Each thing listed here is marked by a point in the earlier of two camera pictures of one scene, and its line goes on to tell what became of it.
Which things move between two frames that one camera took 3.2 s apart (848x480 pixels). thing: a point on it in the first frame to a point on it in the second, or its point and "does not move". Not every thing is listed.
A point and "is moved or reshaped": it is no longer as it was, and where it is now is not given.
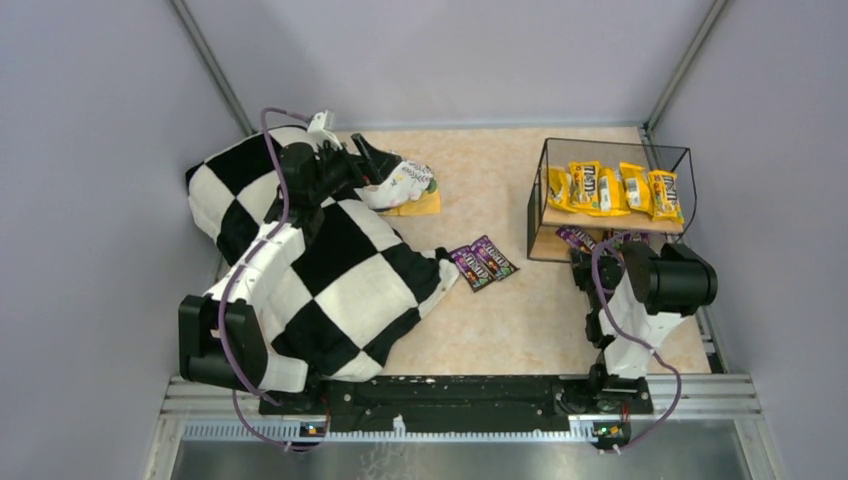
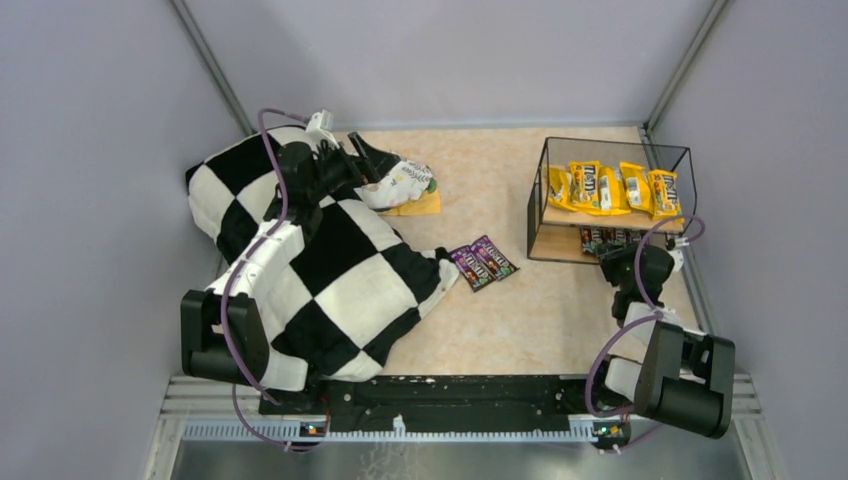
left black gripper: (354, 163) does not move
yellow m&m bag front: (584, 179) does not move
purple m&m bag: (575, 236) is moved or reshaped
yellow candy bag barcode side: (560, 189) does not move
